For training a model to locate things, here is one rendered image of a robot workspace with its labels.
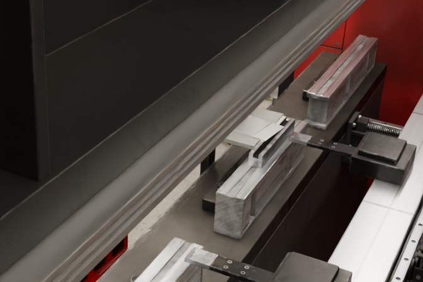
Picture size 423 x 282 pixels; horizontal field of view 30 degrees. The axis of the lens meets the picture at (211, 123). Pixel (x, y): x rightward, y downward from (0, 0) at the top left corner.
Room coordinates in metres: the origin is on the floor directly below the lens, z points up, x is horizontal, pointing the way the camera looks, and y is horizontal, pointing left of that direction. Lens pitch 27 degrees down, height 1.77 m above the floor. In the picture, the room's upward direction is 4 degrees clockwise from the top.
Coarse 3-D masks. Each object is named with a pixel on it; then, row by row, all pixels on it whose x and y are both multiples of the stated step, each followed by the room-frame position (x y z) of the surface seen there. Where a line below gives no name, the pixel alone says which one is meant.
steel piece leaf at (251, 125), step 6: (246, 120) 1.56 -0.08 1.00; (252, 120) 1.57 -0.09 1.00; (258, 120) 1.57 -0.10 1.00; (264, 120) 1.57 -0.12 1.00; (240, 126) 1.53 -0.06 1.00; (246, 126) 1.54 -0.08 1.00; (252, 126) 1.54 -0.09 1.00; (258, 126) 1.54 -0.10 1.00; (264, 126) 1.54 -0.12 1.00; (240, 132) 1.51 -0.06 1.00; (246, 132) 1.51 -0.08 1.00; (252, 132) 1.51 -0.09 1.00
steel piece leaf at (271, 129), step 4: (272, 124) 1.55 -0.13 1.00; (276, 124) 1.55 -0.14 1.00; (264, 128) 1.53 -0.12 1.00; (268, 128) 1.53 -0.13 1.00; (272, 128) 1.53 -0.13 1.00; (276, 128) 1.53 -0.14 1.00; (280, 128) 1.53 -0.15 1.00; (260, 132) 1.51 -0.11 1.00; (264, 132) 1.51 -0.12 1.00; (268, 132) 1.51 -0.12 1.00; (272, 132) 1.51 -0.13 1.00; (276, 132) 1.51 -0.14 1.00; (252, 136) 1.49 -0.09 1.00; (256, 136) 1.49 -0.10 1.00; (260, 136) 1.49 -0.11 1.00; (264, 136) 1.49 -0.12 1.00; (268, 136) 1.49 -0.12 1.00; (272, 136) 1.50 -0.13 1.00; (264, 140) 1.47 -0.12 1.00
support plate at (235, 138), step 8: (256, 112) 1.61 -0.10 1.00; (264, 112) 1.62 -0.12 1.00; (272, 112) 1.62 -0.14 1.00; (272, 120) 1.58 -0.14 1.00; (232, 136) 1.49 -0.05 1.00; (240, 136) 1.49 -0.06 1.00; (248, 136) 1.49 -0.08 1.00; (240, 144) 1.46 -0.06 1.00; (248, 144) 1.46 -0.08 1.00; (256, 144) 1.46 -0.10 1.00
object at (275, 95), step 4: (292, 72) 1.55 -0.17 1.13; (288, 76) 1.53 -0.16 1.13; (292, 76) 1.56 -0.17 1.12; (288, 80) 1.53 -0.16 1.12; (292, 80) 1.56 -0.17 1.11; (280, 84) 1.49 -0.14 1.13; (284, 84) 1.51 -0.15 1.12; (288, 84) 1.54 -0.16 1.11; (276, 88) 1.48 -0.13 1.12; (280, 88) 1.49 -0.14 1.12; (284, 88) 1.51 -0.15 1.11; (288, 88) 1.57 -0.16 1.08; (276, 92) 1.48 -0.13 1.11; (280, 92) 1.49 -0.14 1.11; (284, 92) 1.54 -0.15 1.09; (272, 96) 1.48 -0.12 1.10; (276, 96) 1.48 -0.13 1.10; (280, 96) 1.52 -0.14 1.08; (272, 100) 1.48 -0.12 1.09; (276, 100) 1.50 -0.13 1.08; (272, 104) 1.48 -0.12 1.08
